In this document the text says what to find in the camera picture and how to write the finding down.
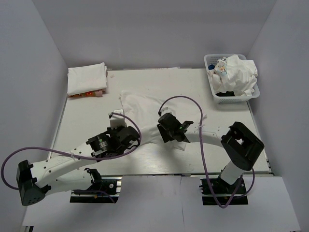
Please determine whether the green t-shirt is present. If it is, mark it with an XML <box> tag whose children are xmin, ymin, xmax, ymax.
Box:
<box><xmin>216</xmin><ymin>91</ymin><xmax>235</xmax><ymax>97</ymax></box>

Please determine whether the white printed t-shirt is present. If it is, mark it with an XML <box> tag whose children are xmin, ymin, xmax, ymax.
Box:
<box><xmin>208</xmin><ymin>54</ymin><xmax>258</xmax><ymax>97</ymax></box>

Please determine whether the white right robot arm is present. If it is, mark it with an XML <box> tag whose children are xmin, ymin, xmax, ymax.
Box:
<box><xmin>157</xmin><ymin>113</ymin><xmax>265</xmax><ymax>193</ymax></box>

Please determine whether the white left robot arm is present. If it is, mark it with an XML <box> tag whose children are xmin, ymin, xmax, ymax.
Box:
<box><xmin>16</xmin><ymin>126</ymin><xmax>140</xmax><ymax>206</ymax></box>

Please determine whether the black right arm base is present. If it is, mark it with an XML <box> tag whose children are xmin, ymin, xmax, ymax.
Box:
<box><xmin>199</xmin><ymin>178</ymin><xmax>249</xmax><ymax>206</ymax></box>

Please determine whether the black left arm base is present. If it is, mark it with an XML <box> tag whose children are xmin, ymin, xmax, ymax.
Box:
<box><xmin>70</xmin><ymin>177</ymin><xmax>121</xmax><ymax>203</ymax></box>

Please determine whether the folded patterned pink t-shirt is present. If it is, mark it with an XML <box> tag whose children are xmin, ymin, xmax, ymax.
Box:
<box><xmin>69</xmin><ymin>89</ymin><xmax>106</xmax><ymax>98</ymax></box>

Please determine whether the folded white t-shirt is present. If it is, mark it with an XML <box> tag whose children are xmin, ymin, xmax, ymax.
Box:
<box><xmin>67</xmin><ymin>62</ymin><xmax>107</xmax><ymax>96</ymax></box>

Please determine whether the white plastic laundry basket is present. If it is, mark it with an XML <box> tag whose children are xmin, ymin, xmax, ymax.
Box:
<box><xmin>204</xmin><ymin>54</ymin><xmax>260</xmax><ymax>103</ymax></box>

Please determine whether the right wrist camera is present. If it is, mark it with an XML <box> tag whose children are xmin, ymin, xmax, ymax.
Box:
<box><xmin>160</xmin><ymin>107</ymin><xmax>175</xmax><ymax>116</ymax></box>

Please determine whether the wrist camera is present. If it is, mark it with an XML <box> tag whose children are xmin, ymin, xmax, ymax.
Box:
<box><xmin>109</xmin><ymin>109</ymin><xmax>126</xmax><ymax>129</ymax></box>
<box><xmin>160</xmin><ymin>107</ymin><xmax>175</xmax><ymax>116</ymax></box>

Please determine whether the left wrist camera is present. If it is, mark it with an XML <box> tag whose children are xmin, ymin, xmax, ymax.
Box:
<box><xmin>109</xmin><ymin>109</ymin><xmax>126</xmax><ymax>129</ymax></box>

